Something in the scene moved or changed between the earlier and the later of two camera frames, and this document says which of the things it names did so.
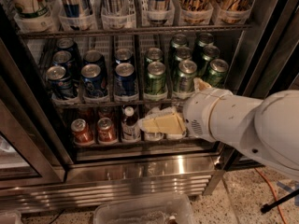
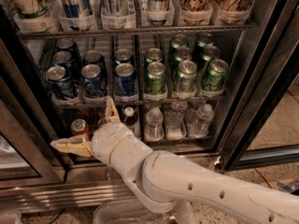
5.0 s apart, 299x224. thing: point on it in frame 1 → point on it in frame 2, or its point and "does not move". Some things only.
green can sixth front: (217, 73) does not move
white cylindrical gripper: (199, 112) → (104, 141)
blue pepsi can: (92, 57) does not move
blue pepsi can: (59, 82) does not move
